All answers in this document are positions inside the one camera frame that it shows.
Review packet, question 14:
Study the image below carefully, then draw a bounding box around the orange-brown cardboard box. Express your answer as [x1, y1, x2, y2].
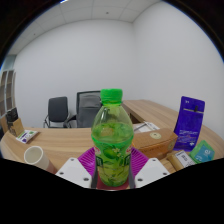
[132, 127, 179, 160]

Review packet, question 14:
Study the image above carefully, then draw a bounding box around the green and white leaflet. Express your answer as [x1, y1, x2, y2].
[15, 129, 39, 145]

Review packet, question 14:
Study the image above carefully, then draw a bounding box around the wooden shelf cabinet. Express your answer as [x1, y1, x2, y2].
[0, 69, 17, 118]

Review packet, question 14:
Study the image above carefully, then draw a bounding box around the small green box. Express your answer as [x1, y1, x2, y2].
[189, 139, 216, 164]

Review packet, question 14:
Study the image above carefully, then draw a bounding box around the white and pink mug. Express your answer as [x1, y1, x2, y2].
[23, 145, 58, 175]

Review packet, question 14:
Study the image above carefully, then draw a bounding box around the small yellow box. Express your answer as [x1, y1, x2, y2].
[166, 149, 198, 173]

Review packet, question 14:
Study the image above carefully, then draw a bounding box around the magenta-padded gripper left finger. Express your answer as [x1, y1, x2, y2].
[54, 146, 100, 189]

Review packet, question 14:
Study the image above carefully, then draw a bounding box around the wooden side desk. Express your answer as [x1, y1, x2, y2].
[121, 99, 181, 134]

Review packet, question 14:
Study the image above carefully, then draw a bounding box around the black office chair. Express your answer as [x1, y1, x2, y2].
[43, 96, 70, 129]

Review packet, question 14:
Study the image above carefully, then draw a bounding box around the green drink bottle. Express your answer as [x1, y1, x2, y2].
[90, 88, 135, 188]

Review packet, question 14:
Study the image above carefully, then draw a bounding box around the purple stand-up pouch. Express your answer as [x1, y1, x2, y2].
[173, 95, 206, 153]

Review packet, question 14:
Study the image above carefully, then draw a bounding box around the grey mesh office chair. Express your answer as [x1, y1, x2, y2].
[68, 90, 103, 129]

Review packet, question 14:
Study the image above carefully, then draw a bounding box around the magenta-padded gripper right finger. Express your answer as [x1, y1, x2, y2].
[128, 146, 171, 189]

